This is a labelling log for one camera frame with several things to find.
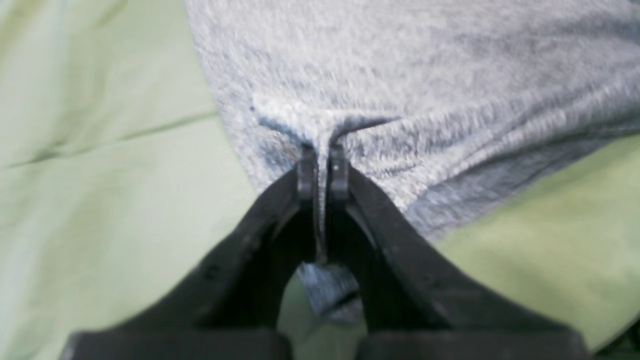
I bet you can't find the grey T-shirt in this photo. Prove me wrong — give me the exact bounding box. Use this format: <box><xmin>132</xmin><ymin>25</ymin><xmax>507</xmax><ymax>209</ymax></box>
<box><xmin>185</xmin><ymin>0</ymin><xmax>640</xmax><ymax>329</ymax></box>

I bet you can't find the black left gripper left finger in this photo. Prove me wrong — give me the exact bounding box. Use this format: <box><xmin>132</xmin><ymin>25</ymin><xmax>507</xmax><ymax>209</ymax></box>
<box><xmin>60</xmin><ymin>146</ymin><xmax>318</xmax><ymax>360</ymax></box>

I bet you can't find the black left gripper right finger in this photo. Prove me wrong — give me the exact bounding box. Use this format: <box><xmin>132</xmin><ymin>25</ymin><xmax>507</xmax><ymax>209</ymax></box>
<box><xmin>327</xmin><ymin>146</ymin><xmax>591</xmax><ymax>360</ymax></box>

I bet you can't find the green table cloth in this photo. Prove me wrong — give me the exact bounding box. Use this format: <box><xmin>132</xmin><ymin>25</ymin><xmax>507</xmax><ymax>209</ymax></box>
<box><xmin>1</xmin><ymin>0</ymin><xmax>639</xmax><ymax>360</ymax></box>

